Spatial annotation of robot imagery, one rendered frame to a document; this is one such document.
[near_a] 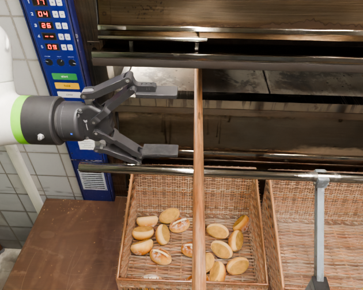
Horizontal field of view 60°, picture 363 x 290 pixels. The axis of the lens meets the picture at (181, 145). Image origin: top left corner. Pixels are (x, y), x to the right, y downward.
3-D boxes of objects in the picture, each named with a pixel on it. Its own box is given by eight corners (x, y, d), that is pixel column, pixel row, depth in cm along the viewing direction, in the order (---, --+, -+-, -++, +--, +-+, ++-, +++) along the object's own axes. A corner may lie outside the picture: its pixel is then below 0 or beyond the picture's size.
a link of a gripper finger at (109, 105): (99, 114, 60) (94, 110, 60) (140, 81, 55) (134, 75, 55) (94, 127, 57) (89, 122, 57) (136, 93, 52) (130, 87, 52)
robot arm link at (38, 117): (29, 157, 58) (11, 117, 52) (51, 119, 67) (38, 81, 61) (61, 159, 58) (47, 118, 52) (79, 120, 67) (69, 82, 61)
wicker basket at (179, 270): (136, 201, 159) (131, 161, 141) (249, 204, 158) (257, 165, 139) (118, 300, 123) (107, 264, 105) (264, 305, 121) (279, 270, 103)
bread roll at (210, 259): (219, 260, 130) (214, 263, 135) (208, 247, 131) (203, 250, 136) (203, 278, 125) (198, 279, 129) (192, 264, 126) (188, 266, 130)
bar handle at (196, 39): (99, 54, 98) (101, 52, 100) (205, 57, 97) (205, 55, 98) (97, 35, 95) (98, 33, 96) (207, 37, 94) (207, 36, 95)
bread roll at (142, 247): (152, 239, 134) (156, 251, 133) (151, 237, 140) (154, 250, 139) (129, 245, 131) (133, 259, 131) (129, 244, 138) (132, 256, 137)
